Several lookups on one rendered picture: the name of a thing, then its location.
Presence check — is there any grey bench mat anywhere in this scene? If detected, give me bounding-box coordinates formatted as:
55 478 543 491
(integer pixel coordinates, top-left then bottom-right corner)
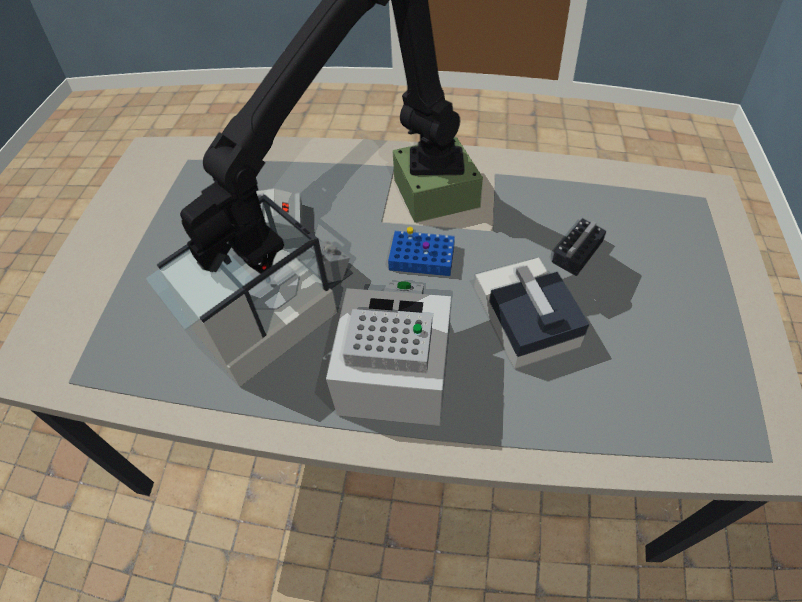
68 160 773 462

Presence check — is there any white block with round holes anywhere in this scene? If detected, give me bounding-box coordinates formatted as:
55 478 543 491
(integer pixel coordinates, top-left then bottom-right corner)
256 189 303 225

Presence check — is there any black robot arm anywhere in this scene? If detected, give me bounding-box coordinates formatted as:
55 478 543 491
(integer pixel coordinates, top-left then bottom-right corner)
180 0 464 272

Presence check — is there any blue tube rack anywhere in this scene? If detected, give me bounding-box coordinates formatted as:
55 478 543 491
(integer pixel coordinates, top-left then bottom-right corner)
388 231 455 276

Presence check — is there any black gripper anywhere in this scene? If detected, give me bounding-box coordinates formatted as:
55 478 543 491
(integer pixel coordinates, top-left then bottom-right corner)
228 209 284 274

